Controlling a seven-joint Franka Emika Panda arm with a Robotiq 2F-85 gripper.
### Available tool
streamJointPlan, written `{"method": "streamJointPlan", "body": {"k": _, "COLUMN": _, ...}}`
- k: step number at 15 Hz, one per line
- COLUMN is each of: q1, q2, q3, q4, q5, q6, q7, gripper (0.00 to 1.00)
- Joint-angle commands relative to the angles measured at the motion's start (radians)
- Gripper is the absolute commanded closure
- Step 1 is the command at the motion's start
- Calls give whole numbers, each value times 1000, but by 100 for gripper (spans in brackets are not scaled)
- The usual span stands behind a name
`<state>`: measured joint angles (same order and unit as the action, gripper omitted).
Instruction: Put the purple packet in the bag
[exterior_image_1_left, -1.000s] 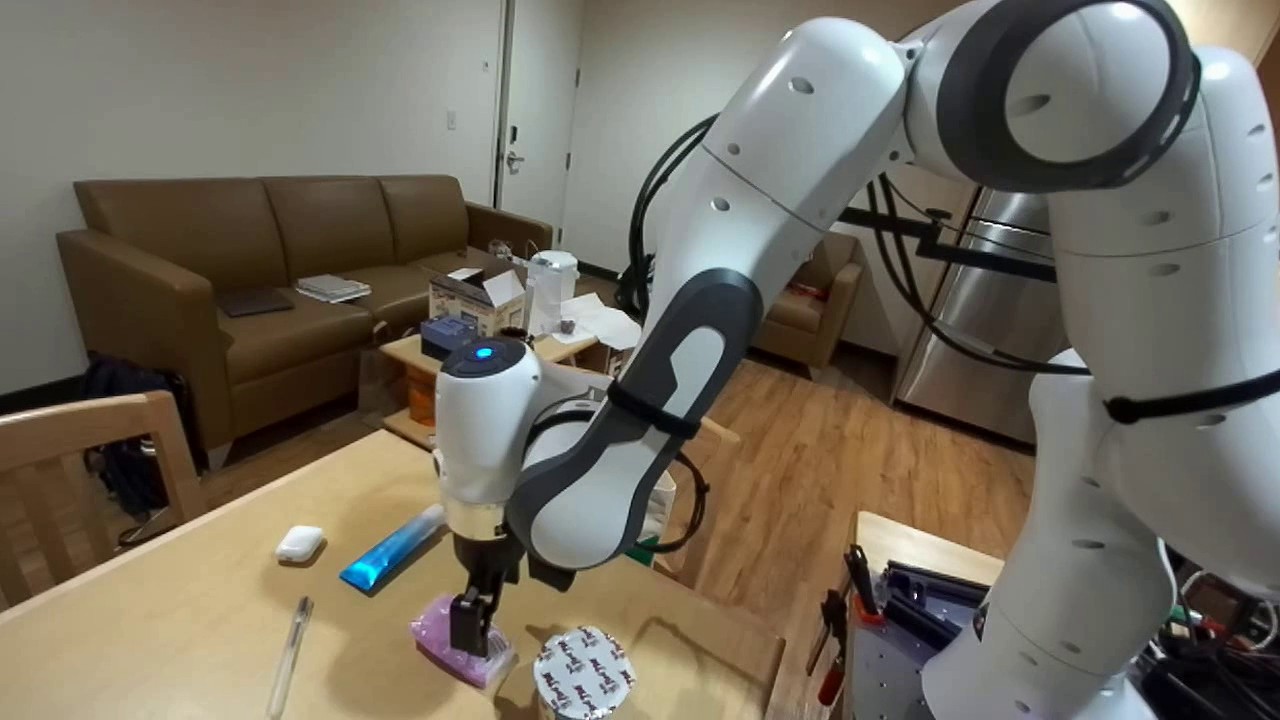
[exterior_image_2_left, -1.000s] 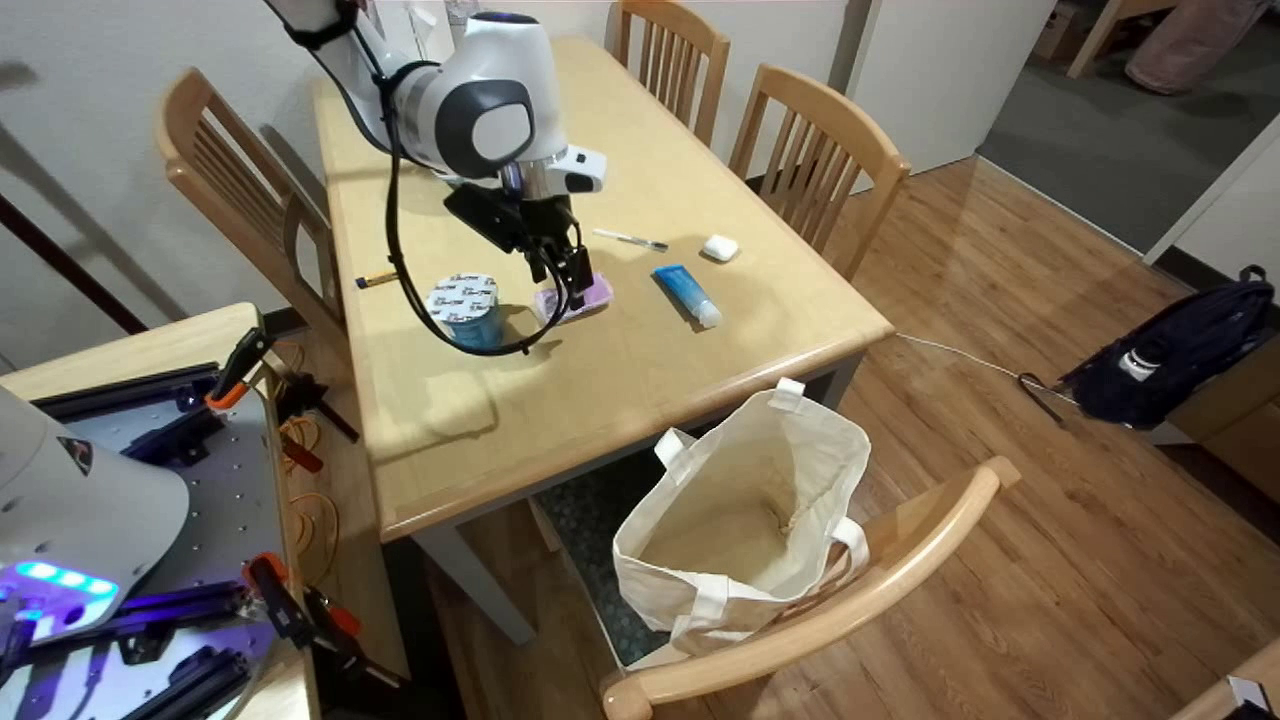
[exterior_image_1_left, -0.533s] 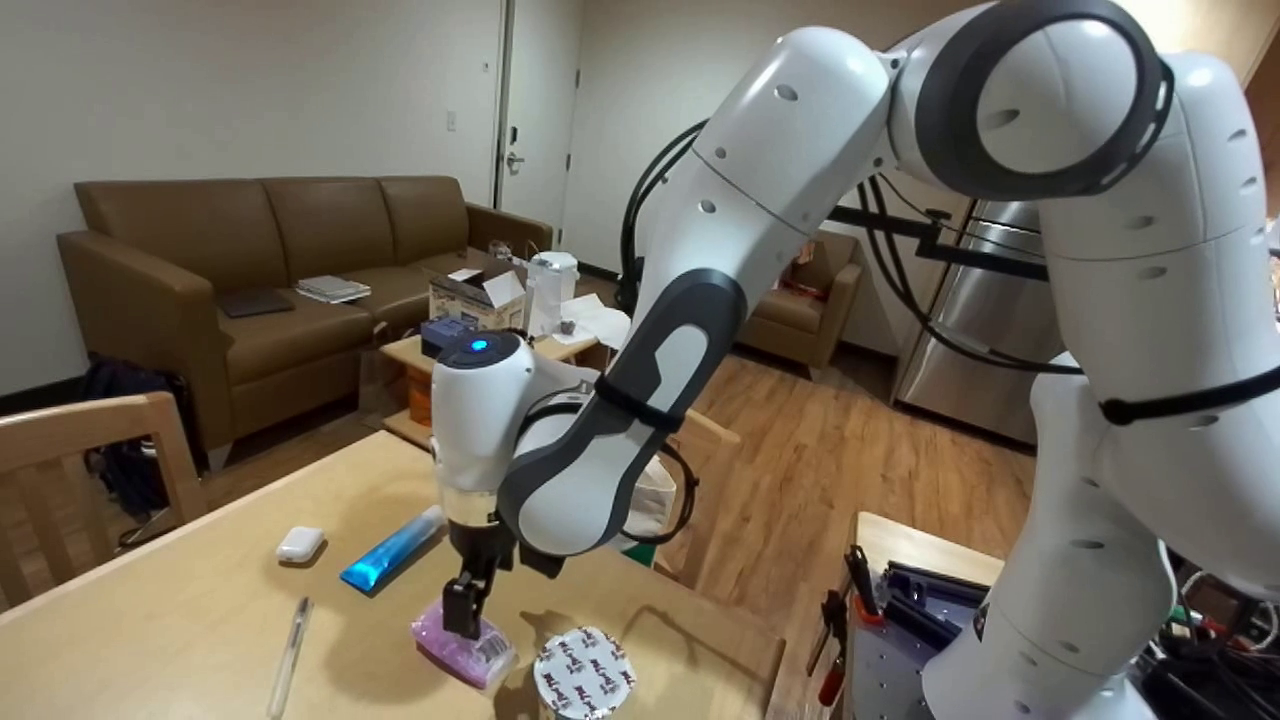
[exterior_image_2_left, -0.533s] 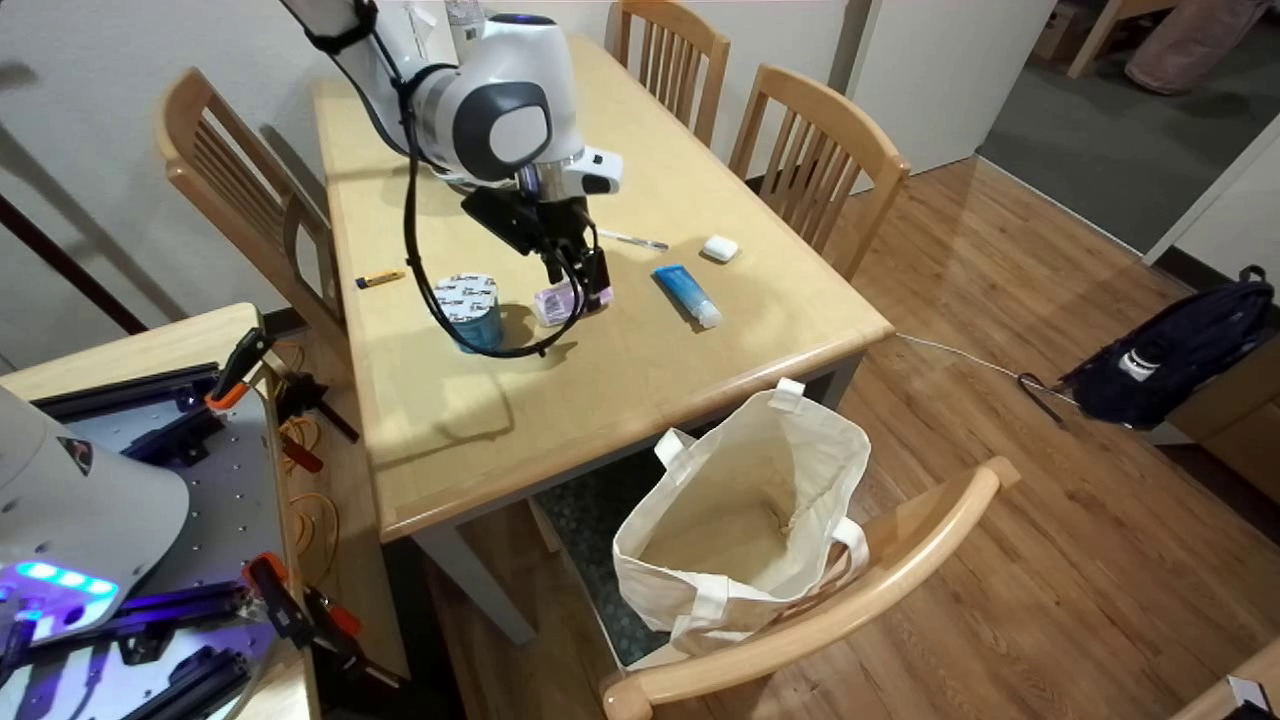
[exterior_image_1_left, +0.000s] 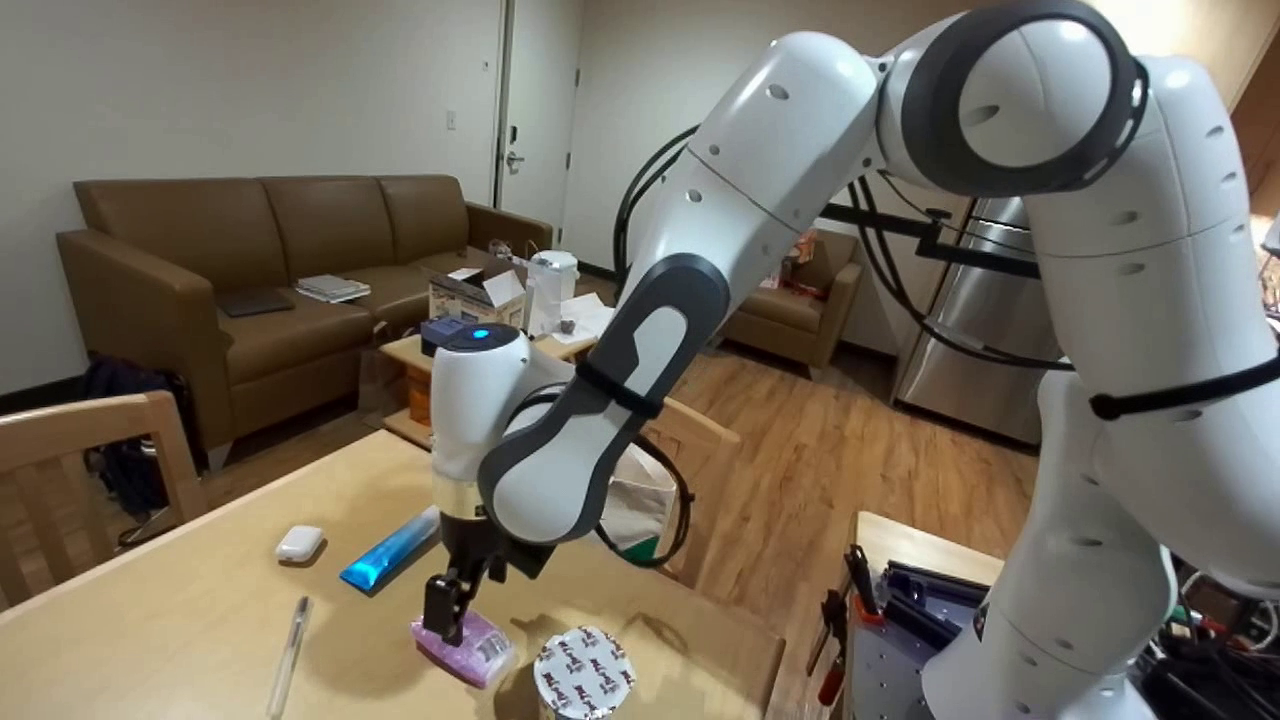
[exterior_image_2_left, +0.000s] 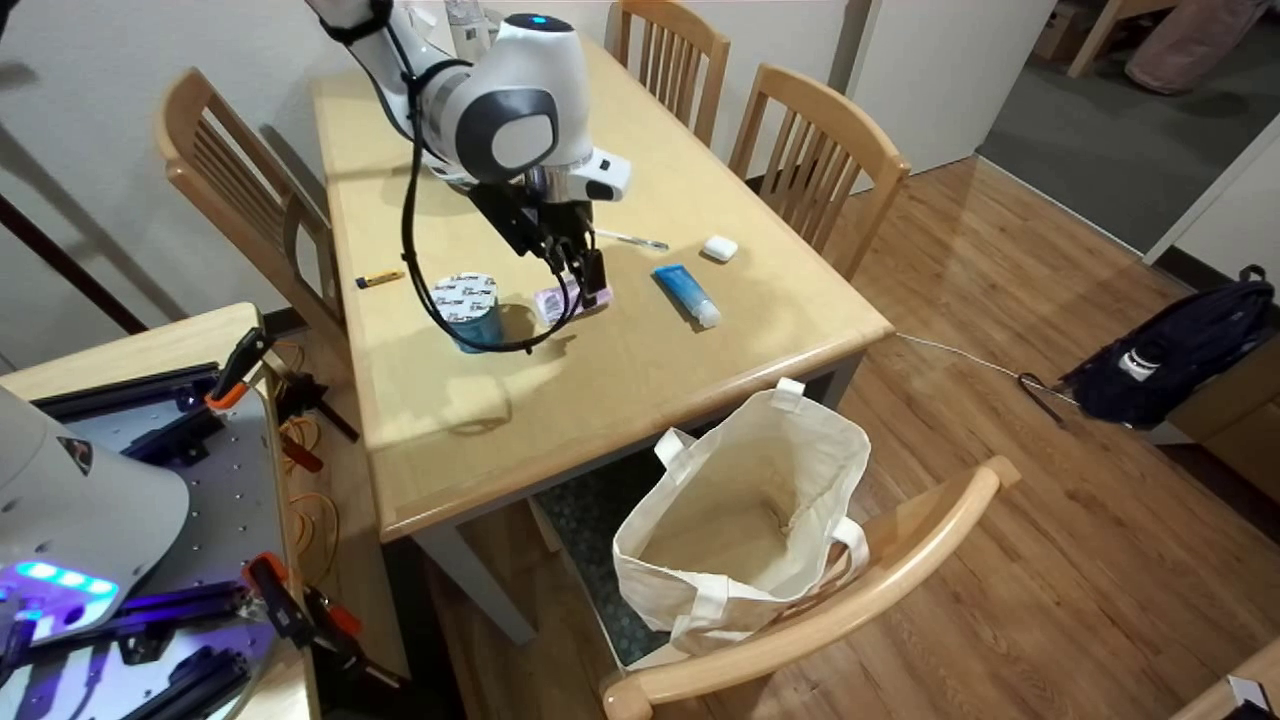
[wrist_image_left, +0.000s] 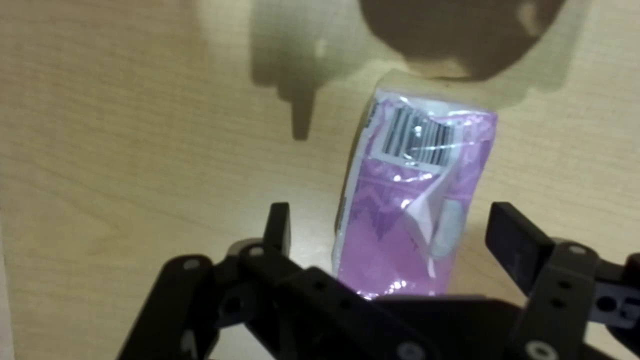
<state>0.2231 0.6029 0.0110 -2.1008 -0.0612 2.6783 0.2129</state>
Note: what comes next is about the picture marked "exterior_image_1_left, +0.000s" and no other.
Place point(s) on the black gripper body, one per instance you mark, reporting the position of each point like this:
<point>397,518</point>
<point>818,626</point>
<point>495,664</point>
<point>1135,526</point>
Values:
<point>503,544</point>

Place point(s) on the purple packet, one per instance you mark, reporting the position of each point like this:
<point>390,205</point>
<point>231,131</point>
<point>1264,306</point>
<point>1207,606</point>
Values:
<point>472,656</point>

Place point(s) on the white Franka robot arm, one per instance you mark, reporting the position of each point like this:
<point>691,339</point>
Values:
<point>1144,334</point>

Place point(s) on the beige canvas tote bag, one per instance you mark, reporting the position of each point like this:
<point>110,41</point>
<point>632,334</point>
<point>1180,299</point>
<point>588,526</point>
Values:
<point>643,495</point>

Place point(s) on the blue tube with white cap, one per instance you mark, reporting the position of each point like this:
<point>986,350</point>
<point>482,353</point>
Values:
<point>382,561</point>

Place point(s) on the thin pen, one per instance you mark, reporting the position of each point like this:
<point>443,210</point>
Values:
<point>292,643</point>

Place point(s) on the white earbuds case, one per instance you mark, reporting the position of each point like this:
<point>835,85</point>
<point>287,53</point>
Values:
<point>302,544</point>

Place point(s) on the wooden coffee table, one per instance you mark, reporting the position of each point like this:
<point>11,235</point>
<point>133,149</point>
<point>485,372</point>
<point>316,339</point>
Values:
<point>401,356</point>

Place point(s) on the dark blue box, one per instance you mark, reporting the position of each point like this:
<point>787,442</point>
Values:
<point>433,339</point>

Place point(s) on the curved back wooden chair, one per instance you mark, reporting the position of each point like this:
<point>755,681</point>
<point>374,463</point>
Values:
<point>707,427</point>

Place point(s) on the white jug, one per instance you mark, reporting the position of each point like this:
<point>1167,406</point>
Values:
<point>548,286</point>

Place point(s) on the white papers stack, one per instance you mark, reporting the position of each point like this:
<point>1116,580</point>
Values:
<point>333,291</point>

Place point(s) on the black red clamp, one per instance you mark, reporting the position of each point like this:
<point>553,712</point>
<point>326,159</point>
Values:
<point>862,575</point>
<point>829,632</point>

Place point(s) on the dark flat tablet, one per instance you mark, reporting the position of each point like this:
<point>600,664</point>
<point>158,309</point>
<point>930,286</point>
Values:
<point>258,301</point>

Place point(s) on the navy backpack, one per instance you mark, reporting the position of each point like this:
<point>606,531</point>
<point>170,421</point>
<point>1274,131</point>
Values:
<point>120,481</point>

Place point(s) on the brown armchair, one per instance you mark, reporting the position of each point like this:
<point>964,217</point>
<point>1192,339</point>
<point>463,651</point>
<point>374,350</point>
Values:
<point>801,324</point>

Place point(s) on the brown leather sofa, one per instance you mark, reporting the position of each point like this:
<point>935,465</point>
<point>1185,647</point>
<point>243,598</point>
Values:
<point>162,334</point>

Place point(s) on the light wooden slat chair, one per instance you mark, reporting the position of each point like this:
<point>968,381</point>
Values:
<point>81,427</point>

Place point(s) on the orange snack bags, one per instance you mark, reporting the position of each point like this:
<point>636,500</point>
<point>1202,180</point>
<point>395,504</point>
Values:
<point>805,264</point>

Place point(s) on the white door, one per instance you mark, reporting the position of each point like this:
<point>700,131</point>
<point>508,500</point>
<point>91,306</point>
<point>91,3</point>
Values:
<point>541,120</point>

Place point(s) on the stainless steel fridge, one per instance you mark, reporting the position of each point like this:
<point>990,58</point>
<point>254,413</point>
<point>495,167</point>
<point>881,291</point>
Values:
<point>980,362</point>

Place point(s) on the wooden robot mount cart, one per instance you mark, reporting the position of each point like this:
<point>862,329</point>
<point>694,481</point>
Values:
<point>898,538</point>

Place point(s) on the white light switch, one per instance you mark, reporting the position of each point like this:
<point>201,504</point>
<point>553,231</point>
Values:
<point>449,120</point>

